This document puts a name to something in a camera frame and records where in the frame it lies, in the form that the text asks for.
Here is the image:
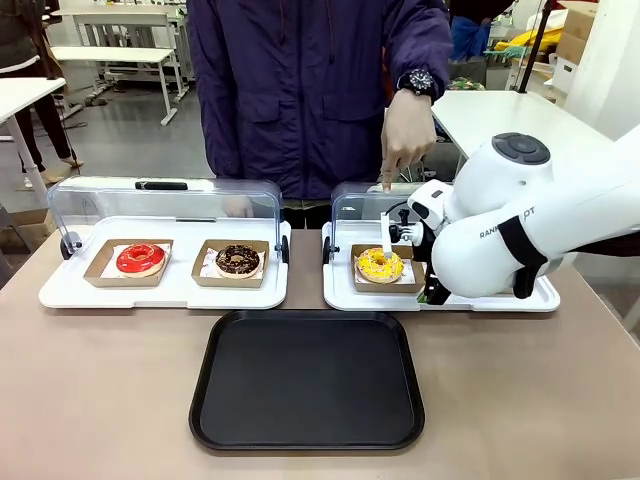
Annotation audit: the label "background person dark clothes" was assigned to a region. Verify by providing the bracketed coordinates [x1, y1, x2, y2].
[0, 0, 84, 171]

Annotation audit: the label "kraft paper donut box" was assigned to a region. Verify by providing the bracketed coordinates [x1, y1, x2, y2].
[191, 238, 271, 290]
[82, 238, 175, 289]
[349, 243, 426, 295]

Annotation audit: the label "person's right hand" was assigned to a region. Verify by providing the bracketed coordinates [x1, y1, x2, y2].
[224, 195, 254, 219]

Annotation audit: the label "black arm strap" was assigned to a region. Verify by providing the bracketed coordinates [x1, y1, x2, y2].
[498, 215, 550, 300]

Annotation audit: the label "yellow fabric bundle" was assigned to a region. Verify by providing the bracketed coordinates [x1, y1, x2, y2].
[509, 27, 566, 56]

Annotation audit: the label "white flat stick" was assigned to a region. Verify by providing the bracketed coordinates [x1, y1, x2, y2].
[379, 212, 394, 259]

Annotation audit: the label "white printed paper liner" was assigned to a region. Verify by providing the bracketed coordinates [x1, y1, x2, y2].
[353, 252, 416, 286]
[99, 242, 174, 279]
[199, 244, 269, 280]

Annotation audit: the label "white storage box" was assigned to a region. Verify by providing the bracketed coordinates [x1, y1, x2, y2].
[552, 54, 581, 106]

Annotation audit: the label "black wrist watch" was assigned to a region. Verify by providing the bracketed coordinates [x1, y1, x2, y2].
[396, 69, 434, 97]

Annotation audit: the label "white office table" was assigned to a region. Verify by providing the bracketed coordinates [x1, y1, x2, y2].
[430, 89, 626, 181]
[0, 76, 68, 194]
[49, 46, 177, 126]
[59, 4, 194, 96]

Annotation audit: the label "chocolate drizzled donut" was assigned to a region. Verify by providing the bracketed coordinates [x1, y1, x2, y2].
[214, 243, 262, 280]

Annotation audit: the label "black serving tray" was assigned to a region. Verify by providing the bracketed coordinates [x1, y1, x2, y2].
[188, 309, 426, 454]

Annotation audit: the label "yellow sprinkled donut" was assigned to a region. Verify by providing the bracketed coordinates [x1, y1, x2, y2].
[355, 247, 405, 284]

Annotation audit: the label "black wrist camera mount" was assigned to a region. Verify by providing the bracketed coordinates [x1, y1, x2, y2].
[388, 199, 426, 247]

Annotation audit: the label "brown cardboard box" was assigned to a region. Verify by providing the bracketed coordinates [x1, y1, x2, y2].
[555, 4, 599, 61]

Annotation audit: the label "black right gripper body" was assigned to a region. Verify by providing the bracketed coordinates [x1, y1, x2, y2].
[412, 222, 441, 281]

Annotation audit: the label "clear display case lid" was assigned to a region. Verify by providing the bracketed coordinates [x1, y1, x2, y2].
[47, 175, 291, 264]
[322, 180, 461, 266]

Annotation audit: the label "blue fabric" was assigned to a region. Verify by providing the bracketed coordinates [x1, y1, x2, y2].
[449, 14, 491, 64]

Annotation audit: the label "black stand pole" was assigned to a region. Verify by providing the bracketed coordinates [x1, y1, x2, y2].
[517, 0, 551, 95]

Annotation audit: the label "dark trousers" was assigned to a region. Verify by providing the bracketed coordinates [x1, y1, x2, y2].
[280, 196, 335, 231]

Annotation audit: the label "red glazed donut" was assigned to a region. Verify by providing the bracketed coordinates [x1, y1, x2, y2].
[116, 242, 166, 279]

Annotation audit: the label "white display case base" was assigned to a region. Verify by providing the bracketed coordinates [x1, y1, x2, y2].
[322, 222, 561, 314]
[38, 215, 290, 310]

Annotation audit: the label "person in purple jacket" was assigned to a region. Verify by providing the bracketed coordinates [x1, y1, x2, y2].
[185, 0, 454, 200]

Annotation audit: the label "person's left hand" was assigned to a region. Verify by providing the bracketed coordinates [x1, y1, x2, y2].
[379, 89, 437, 195]

